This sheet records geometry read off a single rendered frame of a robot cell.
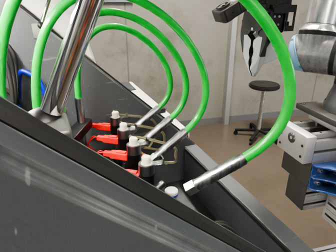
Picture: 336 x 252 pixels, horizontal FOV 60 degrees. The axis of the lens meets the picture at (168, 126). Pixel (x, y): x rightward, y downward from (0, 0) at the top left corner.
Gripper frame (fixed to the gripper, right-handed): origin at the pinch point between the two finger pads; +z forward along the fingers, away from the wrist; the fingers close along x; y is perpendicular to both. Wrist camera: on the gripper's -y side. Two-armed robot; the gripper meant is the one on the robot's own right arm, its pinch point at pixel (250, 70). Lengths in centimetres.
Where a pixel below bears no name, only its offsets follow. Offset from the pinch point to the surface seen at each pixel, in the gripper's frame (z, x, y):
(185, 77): 0.9, 3.5, -14.5
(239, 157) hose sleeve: 5.3, -25.0, -19.9
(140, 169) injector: 11.9, -12.4, -30.2
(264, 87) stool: 62, 170, 151
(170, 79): 3.1, 11.5, -14.9
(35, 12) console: -12, 23, -43
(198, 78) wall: 64, 237, 113
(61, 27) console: -8.9, 23.2, -38.1
